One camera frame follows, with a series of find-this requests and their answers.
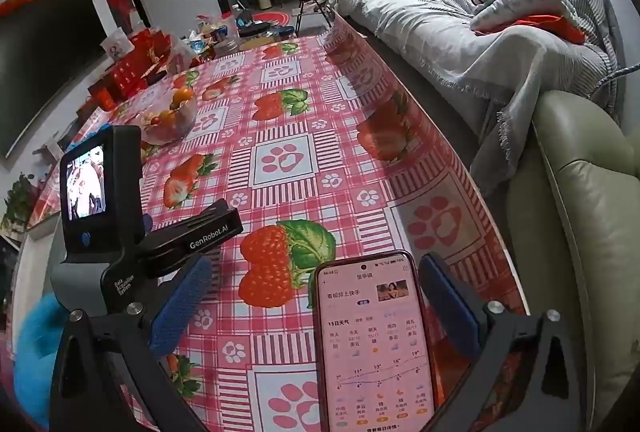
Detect white and red gift bag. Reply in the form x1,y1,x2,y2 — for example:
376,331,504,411
100,29,133,60

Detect round red rug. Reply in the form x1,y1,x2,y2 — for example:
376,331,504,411
250,9,292,28

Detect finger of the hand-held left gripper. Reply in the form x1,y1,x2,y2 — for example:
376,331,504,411
174,199,240,233

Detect green leather sofa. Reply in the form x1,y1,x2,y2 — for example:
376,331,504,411
505,89,640,432

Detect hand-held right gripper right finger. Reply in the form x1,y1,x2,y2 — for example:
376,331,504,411
419,253,583,432

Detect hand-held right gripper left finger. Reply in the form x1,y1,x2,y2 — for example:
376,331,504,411
49,256,213,432

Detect clear glass bowl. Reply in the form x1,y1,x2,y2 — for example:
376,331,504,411
141,84,199,145

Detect red checked strawberry tablecloth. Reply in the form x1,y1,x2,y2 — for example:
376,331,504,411
27,14,531,432

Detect red cased smartphone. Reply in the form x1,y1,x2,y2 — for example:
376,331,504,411
314,250,437,432

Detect red cloth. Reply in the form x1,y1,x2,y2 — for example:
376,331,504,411
495,14,586,45

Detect black television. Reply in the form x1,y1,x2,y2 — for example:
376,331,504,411
0,0,108,157

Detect orange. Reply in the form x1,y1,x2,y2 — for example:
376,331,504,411
171,86,195,110

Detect stack of red gift boxes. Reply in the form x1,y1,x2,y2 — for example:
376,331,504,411
87,28,176,110

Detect folding chair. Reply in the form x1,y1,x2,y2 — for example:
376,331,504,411
294,0,337,36

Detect green potted plant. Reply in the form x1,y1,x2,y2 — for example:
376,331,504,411
0,174,38,233

